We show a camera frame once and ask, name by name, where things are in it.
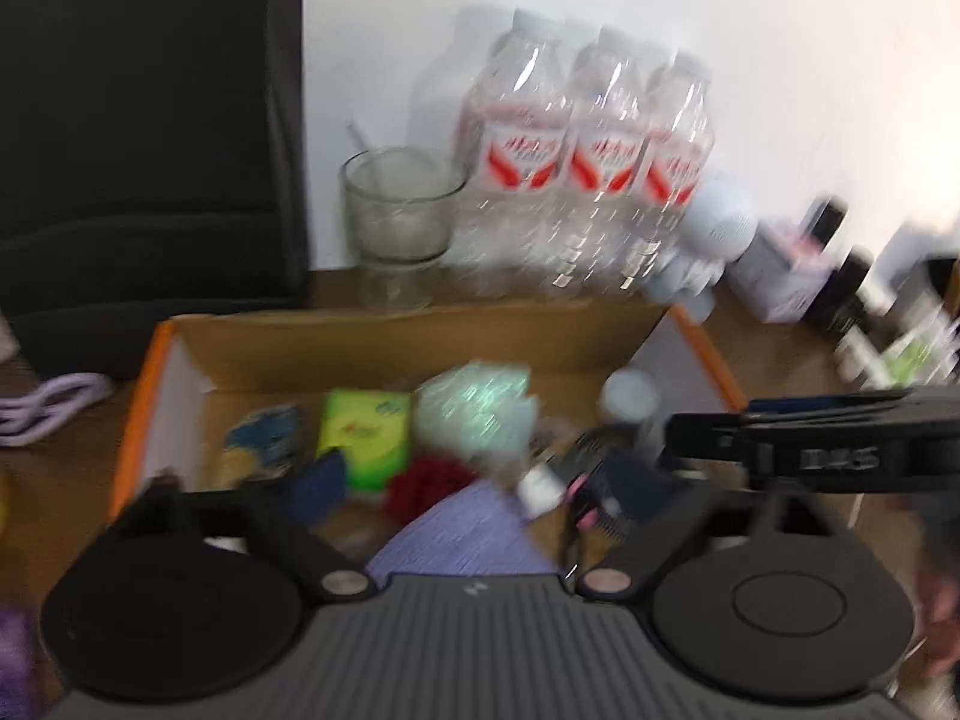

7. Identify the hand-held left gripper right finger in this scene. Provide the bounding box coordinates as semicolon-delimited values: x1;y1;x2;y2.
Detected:
573;451;751;604

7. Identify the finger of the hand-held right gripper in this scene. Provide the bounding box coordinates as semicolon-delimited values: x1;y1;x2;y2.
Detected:
663;409;760;475

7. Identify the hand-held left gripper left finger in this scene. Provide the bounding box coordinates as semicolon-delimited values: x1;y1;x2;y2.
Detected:
131;448;377;606

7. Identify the blue snack packet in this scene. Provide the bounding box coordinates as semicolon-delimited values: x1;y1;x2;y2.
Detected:
223;404;302;482

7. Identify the red fabric flower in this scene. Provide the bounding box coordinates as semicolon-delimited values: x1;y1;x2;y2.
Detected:
383;455;475;520

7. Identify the purple cloth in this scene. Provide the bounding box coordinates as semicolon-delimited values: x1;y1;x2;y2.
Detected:
366;481;565;580

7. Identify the red cardboard box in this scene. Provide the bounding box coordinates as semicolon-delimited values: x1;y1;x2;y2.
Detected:
108;299;749;527

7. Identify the iridescent plastic bag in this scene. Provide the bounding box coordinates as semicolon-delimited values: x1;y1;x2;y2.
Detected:
412;363;539;467

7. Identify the white pink round container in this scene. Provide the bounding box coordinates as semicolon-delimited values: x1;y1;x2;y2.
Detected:
730;217;839;325

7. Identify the person's right hand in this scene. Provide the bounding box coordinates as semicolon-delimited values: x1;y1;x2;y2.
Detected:
916;495;960;695

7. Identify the black pink comb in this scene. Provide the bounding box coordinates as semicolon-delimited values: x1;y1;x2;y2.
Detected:
561;430;625;542

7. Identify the green yellow packet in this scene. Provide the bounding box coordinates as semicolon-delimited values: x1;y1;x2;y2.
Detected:
316;388;413;497

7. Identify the white capped small bottle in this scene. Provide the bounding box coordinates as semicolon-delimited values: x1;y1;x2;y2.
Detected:
599;368;662;430

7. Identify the small white tube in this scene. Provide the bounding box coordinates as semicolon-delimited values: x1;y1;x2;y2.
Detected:
516;464;569;520

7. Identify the small green toy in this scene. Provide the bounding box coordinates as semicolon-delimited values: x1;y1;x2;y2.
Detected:
883;313;960;385

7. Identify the dark glass bottle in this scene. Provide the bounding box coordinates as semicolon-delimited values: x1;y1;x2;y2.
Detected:
805;247;876;340

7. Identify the black cosmetic bottle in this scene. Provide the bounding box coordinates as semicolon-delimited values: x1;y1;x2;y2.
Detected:
805;198;850;265

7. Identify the clear water bottle red label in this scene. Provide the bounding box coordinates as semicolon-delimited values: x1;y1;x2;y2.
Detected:
636;52;715;287
456;8;572;287
559;25;651;291

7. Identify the clear glass cup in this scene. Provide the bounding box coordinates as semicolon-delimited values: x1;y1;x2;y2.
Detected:
340;145;470;310

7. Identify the purple tissue pack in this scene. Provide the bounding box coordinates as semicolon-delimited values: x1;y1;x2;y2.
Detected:
0;606;40;720

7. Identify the lilac cable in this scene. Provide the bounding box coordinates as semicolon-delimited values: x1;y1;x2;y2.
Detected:
0;373;115;445

